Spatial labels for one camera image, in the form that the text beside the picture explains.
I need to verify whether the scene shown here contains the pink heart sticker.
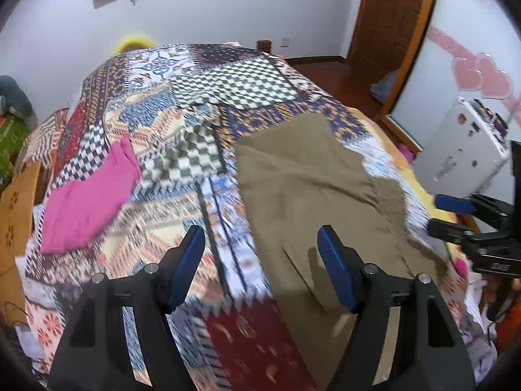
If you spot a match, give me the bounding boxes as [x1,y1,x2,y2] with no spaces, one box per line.
[429,26,515,100]

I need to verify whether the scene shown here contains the pink cloth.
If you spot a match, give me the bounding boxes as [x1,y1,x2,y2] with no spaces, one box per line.
[41,136,143,255]

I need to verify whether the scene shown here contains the green storage bag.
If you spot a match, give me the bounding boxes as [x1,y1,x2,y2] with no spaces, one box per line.
[0,116,31,188]

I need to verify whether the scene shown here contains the olive green pants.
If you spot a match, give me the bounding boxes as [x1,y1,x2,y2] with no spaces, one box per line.
[234,113,450,391]

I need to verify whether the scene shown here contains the grey plastic bag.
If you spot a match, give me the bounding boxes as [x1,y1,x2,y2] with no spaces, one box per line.
[370,69,401,104]

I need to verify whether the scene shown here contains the white cabinet with stickers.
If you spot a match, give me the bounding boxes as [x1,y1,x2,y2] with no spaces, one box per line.
[411,95,514,196]

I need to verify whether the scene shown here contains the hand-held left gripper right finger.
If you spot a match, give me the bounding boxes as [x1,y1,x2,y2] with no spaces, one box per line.
[317,225,477,391]

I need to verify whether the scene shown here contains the patchwork printed blanket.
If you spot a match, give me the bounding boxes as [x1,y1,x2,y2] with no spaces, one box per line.
[16,42,501,391]

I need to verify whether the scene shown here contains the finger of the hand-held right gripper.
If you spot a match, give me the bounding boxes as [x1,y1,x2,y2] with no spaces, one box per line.
[427,219,485,250]
[434,194,495,223]

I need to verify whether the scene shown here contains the mustard flower print cloth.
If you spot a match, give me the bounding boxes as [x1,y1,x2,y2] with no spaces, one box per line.
[0,159,43,326]

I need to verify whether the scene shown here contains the wooden door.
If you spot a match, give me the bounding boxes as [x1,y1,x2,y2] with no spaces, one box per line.
[346,0,442,75]

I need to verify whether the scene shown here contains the person's right hand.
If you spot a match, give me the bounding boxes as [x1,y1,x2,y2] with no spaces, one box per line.
[474,275,521,323]

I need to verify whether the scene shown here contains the wooden wardrobe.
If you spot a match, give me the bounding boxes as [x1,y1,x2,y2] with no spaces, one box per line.
[380,0,521,164]

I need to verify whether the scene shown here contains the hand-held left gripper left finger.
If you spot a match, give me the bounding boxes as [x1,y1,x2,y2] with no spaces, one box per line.
[48,225,206,391]

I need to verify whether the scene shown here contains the grey bolster pillow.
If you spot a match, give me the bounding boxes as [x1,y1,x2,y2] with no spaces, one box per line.
[0,75,39,125]

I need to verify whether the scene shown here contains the yellow foam tube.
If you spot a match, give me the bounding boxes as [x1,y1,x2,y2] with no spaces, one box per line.
[113,36,155,54]

